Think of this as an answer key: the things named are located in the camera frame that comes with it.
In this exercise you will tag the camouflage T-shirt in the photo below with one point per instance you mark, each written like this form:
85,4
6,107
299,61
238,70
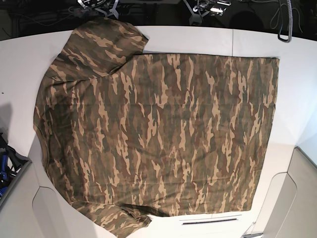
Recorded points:
126,135

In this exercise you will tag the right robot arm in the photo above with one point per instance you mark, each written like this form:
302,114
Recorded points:
103,7

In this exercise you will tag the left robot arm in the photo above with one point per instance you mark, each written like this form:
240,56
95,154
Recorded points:
202,8

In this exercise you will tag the blue and black equipment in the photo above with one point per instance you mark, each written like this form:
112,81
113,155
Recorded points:
12,166

